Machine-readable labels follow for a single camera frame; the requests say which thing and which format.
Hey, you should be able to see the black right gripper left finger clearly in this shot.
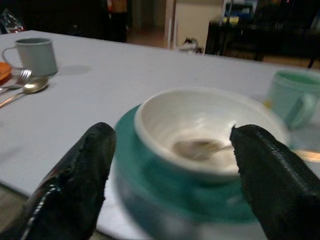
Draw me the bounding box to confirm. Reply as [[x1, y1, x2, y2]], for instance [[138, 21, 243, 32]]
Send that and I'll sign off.
[[0, 121, 117, 240]]

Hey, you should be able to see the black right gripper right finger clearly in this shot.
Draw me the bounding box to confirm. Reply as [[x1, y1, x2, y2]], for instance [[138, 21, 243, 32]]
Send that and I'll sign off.
[[229, 124, 320, 240]]

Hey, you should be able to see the mint green plastic mug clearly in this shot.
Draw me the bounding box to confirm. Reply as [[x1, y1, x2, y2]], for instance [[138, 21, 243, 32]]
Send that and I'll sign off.
[[268, 69, 320, 130]]

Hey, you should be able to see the silver spoon in bowl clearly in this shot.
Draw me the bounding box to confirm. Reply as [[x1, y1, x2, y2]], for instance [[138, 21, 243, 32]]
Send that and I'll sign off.
[[172, 140, 235, 161]]

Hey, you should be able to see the teal ceramic plate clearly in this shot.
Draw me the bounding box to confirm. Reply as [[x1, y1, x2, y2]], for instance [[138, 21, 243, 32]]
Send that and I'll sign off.
[[113, 103, 261, 224]]

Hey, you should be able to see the white ceramic bowl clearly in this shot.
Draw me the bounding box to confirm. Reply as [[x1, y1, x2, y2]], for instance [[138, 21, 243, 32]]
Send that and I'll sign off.
[[134, 87, 291, 185]]

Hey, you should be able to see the white tablecloth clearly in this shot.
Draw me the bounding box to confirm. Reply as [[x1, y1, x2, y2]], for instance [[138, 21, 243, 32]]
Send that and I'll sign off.
[[0, 29, 320, 240]]

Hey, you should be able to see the silver fork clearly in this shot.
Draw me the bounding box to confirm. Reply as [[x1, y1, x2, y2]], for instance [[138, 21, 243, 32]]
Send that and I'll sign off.
[[0, 69, 33, 91]]

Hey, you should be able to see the orange plate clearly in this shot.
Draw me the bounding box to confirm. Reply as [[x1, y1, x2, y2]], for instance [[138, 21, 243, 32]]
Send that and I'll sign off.
[[0, 61, 13, 83]]

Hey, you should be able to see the grey enamel mug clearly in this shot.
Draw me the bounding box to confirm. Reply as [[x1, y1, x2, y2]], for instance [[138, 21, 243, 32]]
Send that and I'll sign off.
[[1, 37, 58, 77]]

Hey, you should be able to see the dark wooden sideboard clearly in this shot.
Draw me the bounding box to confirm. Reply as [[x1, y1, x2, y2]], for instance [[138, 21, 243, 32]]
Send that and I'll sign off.
[[204, 19, 320, 69]]

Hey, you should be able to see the clear plastic bag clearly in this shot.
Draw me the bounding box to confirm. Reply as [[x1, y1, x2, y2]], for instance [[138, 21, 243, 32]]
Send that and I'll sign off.
[[0, 9, 24, 35]]

